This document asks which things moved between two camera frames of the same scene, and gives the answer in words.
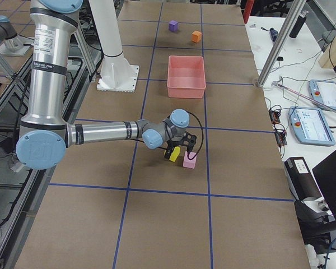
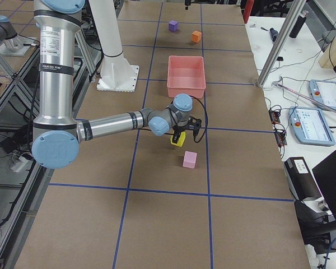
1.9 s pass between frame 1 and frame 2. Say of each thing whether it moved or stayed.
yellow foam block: moved
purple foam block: stayed
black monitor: stayed
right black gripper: moved
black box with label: stayed
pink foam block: stayed
